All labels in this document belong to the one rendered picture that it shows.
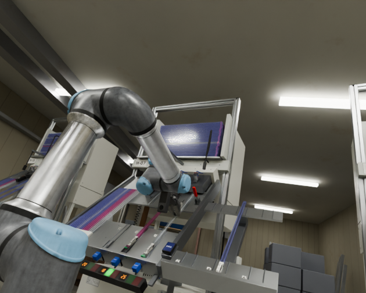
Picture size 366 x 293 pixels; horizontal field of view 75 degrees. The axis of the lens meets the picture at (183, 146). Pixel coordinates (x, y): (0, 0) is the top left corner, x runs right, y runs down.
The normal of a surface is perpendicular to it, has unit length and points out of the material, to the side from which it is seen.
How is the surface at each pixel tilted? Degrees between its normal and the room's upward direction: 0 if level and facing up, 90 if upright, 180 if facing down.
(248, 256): 90
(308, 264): 90
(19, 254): 90
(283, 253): 90
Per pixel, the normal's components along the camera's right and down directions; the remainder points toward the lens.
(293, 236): -0.21, -0.44
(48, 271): 0.50, -0.25
